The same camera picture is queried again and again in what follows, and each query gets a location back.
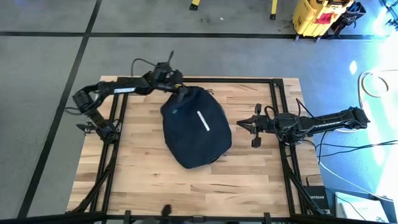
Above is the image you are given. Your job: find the white cardboard box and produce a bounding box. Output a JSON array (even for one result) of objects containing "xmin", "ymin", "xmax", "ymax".
[{"xmin": 335, "ymin": 192, "xmax": 389, "ymax": 223}]

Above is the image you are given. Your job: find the black floor cable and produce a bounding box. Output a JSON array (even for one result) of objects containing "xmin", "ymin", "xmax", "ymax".
[{"xmin": 313, "ymin": 139, "xmax": 398, "ymax": 158}]

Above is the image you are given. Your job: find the black aluminium table frame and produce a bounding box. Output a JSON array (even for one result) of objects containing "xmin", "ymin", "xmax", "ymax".
[{"xmin": 66, "ymin": 76, "xmax": 330, "ymax": 218}]

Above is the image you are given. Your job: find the navy blue backpack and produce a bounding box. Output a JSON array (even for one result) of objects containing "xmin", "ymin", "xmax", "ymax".
[{"xmin": 160, "ymin": 86, "xmax": 233, "ymax": 170}]

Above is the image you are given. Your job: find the black bag beside cart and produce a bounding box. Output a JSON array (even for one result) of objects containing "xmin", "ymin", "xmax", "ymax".
[{"xmin": 331, "ymin": 1, "xmax": 367, "ymax": 35}]

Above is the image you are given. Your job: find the thin white floor cable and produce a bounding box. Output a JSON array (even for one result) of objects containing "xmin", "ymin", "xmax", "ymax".
[{"xmin": 317, "ymin": 160, "xmax": 388, "ymax": 202}]

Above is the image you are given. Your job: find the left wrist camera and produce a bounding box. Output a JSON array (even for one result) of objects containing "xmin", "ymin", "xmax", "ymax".
[{"xmin": 156, "ymin": 61, "xmax": 172, "ymax": 75}]

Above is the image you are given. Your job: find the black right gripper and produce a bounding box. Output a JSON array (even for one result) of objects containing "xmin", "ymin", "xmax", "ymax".
[{"xmin": 236, "ymin": 104, "xmax": 280, "ymax": 148}]

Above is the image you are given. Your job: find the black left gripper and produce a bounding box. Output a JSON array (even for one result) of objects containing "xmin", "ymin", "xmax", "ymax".
[{"xmin": 151, "ymin": 72, "xmax": 190, "ymax": 103}]

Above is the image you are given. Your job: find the yellow tool cart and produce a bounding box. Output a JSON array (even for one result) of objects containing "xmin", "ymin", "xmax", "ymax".
[{"xmin": 292, "ymin": 0, "xmax": 354, "ymax": 39}]

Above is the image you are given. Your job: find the black tripod stand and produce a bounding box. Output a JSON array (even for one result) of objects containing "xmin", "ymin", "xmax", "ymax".
[{"xmin": 384, "ymin": 0, "xmax": 398, "ymax": 30}]

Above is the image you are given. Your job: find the black Netgear switch box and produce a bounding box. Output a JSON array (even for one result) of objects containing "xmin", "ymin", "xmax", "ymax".
[{"xmin": 303, "ymin": 185, "xmax": 330, "ymax": 213}]

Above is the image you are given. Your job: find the thick white floor cable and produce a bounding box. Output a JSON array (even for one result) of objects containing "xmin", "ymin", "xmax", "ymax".
[{"xmin": 337, "ymin": 70, "xmax": 398, "ymax": 134}]

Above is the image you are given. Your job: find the black aluminium crossbeam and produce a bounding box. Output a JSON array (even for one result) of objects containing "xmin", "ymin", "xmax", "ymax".
[{"xmin": 0, "ymin": 212, "xmax": 398, "ymax": 224}]

